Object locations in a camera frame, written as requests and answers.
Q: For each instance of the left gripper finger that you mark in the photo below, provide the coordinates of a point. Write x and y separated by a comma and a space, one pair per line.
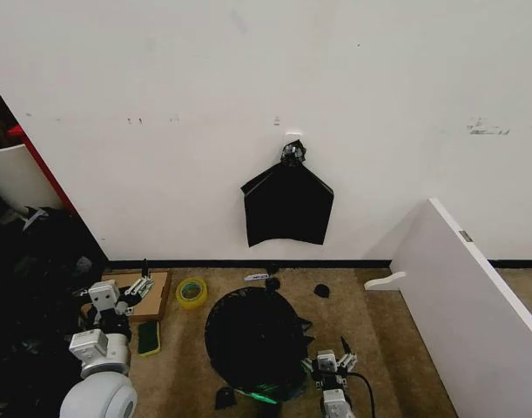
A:
140, 287
80, 293

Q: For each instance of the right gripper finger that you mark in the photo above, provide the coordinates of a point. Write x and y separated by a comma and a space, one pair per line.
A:
311, 366
347, 361

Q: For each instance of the black round trash bin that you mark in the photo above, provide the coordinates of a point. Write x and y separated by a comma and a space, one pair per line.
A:
252, 339

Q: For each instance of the black garbage bag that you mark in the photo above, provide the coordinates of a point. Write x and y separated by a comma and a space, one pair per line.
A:
287, 204

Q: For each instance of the flat cardboard box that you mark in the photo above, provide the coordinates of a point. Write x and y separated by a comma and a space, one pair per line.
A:
154, 307

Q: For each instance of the green sponge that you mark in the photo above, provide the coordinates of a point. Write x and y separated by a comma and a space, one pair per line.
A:
149, 339

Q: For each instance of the pile of black bags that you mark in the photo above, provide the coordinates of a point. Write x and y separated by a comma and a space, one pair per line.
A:
35, 270

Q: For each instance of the yellow tape roll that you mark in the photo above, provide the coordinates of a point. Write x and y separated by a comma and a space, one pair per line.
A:
191, 300

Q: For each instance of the small black plastic scrap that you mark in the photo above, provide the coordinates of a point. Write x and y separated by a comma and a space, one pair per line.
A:
321, 291
273, 285
272, 268

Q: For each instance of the white curved panel foot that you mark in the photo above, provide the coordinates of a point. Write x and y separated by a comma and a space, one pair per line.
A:
383, 281

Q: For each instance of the black triangular plastic piece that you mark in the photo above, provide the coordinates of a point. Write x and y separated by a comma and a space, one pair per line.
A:
225, 398

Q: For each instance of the small white label strip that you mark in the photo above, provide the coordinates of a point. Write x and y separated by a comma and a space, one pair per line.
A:
255, 277

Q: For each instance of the black baseboard strip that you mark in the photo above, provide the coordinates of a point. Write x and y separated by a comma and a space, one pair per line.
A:
248, 264

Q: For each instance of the white board panel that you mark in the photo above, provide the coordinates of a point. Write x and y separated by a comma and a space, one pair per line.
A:
457, 305

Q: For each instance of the white round container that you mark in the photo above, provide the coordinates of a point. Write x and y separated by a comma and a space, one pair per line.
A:
17, 174

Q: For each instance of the metal hinge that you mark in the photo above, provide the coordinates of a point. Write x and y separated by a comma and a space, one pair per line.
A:
466, 236

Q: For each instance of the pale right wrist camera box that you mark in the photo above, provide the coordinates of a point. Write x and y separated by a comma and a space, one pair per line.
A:
326, 362

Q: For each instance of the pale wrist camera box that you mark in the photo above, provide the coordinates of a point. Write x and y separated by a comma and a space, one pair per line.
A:
104, 296
326, 362

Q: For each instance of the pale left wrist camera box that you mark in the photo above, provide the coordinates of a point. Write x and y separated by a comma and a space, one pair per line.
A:
104, 296

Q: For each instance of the red frame edge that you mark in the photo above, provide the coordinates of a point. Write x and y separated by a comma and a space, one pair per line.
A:
39, 161

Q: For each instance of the white wall hook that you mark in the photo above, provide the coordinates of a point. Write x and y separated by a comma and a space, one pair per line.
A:
294, 132

